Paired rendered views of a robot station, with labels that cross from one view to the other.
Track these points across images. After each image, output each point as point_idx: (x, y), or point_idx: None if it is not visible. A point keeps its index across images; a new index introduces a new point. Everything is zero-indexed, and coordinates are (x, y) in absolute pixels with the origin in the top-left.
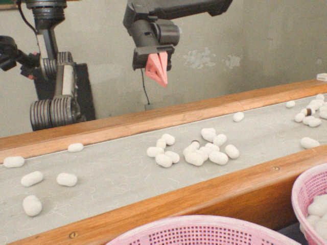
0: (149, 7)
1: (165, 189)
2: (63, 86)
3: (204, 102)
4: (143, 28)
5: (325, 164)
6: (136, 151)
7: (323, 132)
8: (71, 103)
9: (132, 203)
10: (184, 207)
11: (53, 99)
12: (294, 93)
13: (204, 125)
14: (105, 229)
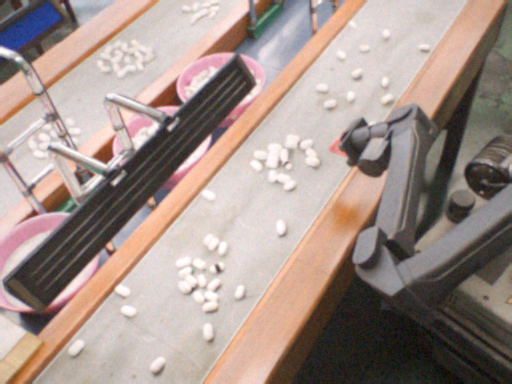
0: (396, 125)
1: (275, 126)
2: None
3: (335, 239)
4: (378, 123)
5: (197, 157)
6: (327, 146)
7: (201, 231)
8: (479, 161)
9: (273, 100)
10: (250, 107)
11: (503, 151)
12: (242, 334)
13: (307, 205)
14: (271, 88)
